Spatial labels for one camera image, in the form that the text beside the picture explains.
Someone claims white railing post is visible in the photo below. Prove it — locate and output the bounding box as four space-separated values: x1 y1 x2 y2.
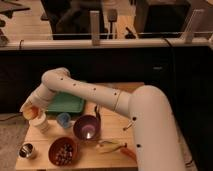
181 9 204 43
90 11 100 46

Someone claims purple bowl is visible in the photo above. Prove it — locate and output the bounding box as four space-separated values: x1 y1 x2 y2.
73 115 101 140

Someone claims green plastic tray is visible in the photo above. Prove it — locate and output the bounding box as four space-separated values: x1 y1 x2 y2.
47 93 85 115

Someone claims brown bowl with beads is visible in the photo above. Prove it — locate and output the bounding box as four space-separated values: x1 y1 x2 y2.
48 137 78 166

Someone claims white right railing post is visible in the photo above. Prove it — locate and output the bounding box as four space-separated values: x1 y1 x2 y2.
181 9 204 43

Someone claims orange carrot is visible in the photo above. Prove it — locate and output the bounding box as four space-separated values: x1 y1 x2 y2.
120 147 137 162

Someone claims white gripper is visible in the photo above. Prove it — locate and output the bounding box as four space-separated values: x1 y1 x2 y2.
20 84 56 112

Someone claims yellow banana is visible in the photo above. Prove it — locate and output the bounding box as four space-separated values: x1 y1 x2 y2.
96 140 126 154

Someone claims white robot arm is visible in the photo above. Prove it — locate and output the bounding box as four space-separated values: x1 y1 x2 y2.
20 67 186 171

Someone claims small metal cup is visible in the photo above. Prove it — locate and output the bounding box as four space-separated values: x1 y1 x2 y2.
18 143 37 159

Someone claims small blue cup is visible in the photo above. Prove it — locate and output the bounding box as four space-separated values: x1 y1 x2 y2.
56 113 71 129

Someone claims orange apple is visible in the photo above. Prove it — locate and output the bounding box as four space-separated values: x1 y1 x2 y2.
23 106 39 120

